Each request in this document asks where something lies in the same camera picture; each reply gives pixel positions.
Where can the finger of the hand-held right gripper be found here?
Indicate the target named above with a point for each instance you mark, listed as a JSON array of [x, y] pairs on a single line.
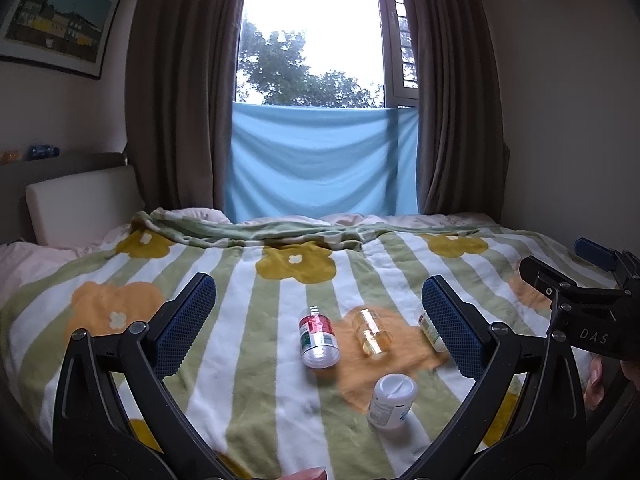
[[595, 252], [542, 272]]

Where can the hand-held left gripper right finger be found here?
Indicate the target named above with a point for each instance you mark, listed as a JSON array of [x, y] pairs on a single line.
[[450, 330]]

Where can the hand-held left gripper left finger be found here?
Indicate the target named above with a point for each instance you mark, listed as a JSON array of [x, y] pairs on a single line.
[[185, 325]]

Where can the amber transparent bottle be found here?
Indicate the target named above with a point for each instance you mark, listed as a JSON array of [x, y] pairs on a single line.
[[371, 334]]

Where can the person's right hand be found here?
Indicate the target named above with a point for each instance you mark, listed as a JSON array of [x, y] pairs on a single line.
[[594, 380]]

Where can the person's left hand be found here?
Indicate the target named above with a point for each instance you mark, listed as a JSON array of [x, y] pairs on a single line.
[[306, 473]]

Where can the white bottle green label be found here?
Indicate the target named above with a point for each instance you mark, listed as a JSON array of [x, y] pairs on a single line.
[[431, 332]]

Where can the white bottle with white cap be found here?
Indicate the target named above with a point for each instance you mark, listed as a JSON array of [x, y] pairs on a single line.
[[392, 402]]

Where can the striped floral blanket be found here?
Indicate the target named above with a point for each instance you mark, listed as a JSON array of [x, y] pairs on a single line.
[[280, 290]]

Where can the clear bottle red green label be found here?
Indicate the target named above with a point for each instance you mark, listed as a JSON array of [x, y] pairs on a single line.
[[318, 336]]

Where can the white headboard cushion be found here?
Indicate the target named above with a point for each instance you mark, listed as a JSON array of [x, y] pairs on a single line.
[[80, 205]]

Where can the brown curtain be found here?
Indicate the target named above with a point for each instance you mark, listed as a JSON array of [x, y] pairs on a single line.
[[185, 85], [450, 85]]

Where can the light blue cloth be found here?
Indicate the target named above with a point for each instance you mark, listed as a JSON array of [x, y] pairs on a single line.
[[320, 160]]

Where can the grey bed headboard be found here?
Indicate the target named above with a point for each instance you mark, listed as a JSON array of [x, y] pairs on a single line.
[[15, 195]]

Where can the blue plastic bottle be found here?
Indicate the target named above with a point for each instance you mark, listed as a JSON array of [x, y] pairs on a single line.
[[44, 151]]

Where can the small orange object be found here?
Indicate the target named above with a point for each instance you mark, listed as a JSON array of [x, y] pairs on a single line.
[[9, 156]]

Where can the window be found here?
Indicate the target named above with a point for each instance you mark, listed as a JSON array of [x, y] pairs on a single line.
[[320, 30]]

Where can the framed wall picture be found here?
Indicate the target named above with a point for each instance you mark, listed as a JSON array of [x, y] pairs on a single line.
[[55, 15]]

